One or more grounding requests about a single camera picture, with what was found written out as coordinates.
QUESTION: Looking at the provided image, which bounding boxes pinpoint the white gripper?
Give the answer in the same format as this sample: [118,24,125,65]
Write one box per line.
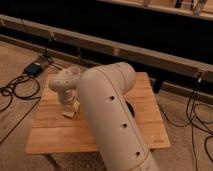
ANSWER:
[58,90,79,112]

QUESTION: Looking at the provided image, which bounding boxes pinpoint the white sponge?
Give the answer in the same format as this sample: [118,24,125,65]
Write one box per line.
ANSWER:
[63,100,80,118]

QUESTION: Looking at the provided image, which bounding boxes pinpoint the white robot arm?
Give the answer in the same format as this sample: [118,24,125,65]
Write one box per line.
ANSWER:
[49,62,159,171]

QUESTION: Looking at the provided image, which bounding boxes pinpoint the dark ceramic bowl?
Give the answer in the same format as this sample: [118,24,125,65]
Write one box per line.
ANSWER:
[126,101,135,118]

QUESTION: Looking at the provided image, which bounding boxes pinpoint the wooden table board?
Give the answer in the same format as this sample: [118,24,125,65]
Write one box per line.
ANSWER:
[26,72,170,154]

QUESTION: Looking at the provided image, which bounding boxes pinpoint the black power adapter box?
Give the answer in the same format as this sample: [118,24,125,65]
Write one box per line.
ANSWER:
[24,62,42,76]

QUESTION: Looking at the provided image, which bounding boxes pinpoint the black floor cables left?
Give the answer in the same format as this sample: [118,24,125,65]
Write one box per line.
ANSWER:
[0,73,42,145]

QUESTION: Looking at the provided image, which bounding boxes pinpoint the black floor cables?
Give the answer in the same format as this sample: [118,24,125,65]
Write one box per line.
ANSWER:
[159,78,213,171]
[0,73,42,145]

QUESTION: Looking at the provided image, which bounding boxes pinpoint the black floor cables right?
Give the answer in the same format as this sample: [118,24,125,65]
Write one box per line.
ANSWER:
[159,78,213,171]

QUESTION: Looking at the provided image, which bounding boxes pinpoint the wooden rail beam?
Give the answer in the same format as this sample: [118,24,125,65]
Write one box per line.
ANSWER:
[0,14,213,83]

